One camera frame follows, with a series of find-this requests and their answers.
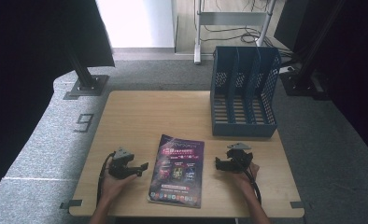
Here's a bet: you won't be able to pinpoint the person's left hand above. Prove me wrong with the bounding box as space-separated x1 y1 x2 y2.
100 159 139 201

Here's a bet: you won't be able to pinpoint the black floor cables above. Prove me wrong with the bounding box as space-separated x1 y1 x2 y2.
200 0 295 59

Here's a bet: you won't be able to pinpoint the grey tape strip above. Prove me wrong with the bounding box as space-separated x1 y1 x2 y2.
59 199 84 210
290 201 311 210

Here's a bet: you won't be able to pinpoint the black curtain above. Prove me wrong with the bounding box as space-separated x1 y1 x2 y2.
0 0 116 208

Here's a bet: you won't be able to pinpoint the white power strip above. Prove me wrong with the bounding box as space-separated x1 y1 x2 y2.
279 64 296 75

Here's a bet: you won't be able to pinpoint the person's right hand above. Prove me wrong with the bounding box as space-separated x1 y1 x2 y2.
230 161 262 195

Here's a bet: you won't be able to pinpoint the left hand-held gripper black cable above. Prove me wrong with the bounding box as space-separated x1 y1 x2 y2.
95 151 117 208

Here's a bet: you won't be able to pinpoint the black metal post with base plate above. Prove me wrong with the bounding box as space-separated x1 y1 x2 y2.
64 46 110 97

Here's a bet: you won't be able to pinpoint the white metal stand frame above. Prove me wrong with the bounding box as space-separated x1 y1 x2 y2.
193 0 278 65

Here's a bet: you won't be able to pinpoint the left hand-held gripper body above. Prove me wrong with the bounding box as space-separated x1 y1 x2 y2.
108 147 139 180

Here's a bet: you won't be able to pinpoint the blue perforated file rack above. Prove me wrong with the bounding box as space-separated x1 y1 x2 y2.
209 46 283 138

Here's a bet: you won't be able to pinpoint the dark curtain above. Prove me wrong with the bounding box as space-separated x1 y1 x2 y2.
274 0 368 164

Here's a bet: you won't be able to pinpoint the black stand with base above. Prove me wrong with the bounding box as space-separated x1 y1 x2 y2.
279 0 349 98

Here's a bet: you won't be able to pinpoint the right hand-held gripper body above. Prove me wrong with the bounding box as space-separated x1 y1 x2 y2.
226 142 254 173

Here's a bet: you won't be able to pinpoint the purple cover magazine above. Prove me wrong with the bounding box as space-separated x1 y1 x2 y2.
147 133 205 209

